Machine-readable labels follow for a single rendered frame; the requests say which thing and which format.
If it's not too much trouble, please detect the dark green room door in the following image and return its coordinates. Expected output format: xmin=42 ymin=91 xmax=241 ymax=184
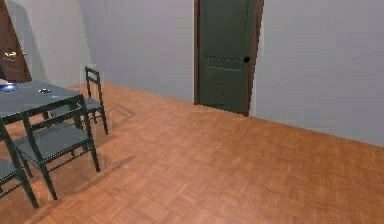
xmin=193 ymin=0 xmax=265 ymax=117

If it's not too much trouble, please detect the dark grey dining chair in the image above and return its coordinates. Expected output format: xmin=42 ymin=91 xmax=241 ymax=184
xmin=12 ymin=94 xmax=101 ymax=201
xmin=0 ymin=119 xmax=40 ymax=210
xmin=49 ymin=65 xmax=110 ymax=136

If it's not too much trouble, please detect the dark grey dining table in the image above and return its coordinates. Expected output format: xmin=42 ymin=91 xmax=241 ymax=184
xmin=0 ymin=79 xmax=94 ymax=138

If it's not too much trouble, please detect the blue glass dish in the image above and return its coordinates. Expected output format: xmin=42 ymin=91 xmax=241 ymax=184
xmin=0 ymin=82 xmax=20 ymax=93

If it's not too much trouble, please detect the brown wooden room door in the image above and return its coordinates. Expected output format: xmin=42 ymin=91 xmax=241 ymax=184
xmin=0 ymin=0 xmax=33 ymax=84

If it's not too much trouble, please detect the brass door handle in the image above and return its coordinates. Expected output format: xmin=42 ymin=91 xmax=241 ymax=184
xmin=3 ymin=50 xmax=28 ymax=59

